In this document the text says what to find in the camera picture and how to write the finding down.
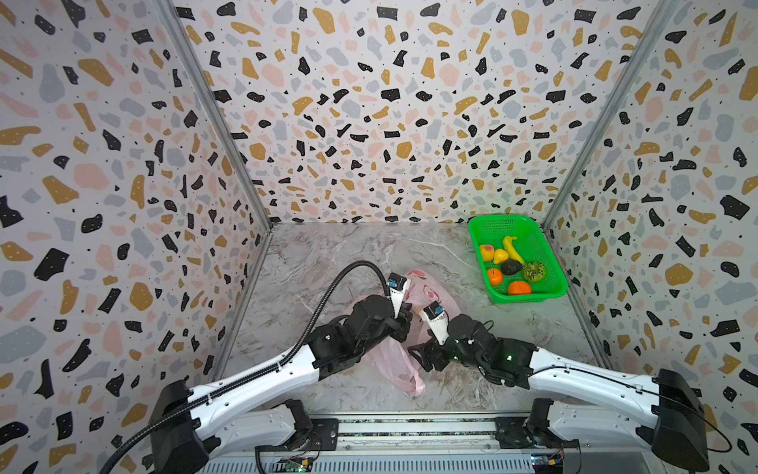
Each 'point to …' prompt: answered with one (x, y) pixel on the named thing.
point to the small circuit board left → (297, 464)
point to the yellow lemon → (499, 255)
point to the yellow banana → (507, 242)
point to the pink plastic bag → (395, 355)
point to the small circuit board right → (545, 463)
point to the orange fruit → (518, 287)
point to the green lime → (533, 272)
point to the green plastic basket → (531, 244)
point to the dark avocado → (510, 267)
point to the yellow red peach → (488, 252)
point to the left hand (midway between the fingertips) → (414, 302)
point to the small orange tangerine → (494, 276)
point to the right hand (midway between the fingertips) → (413, 339)
